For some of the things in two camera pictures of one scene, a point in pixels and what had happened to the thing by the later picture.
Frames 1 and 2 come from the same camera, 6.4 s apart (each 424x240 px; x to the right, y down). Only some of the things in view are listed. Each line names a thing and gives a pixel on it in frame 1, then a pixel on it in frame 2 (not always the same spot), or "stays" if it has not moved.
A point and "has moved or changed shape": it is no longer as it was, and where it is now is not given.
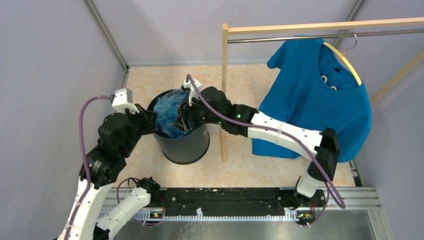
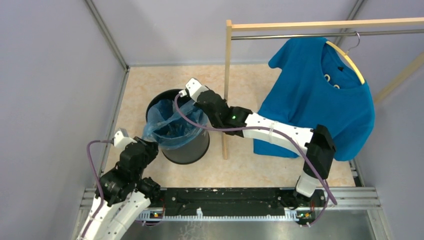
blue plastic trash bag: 166,110 has moved or changed shape
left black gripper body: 141,123 → 150,154
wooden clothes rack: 282,27 stays
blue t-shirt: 310,87 stays
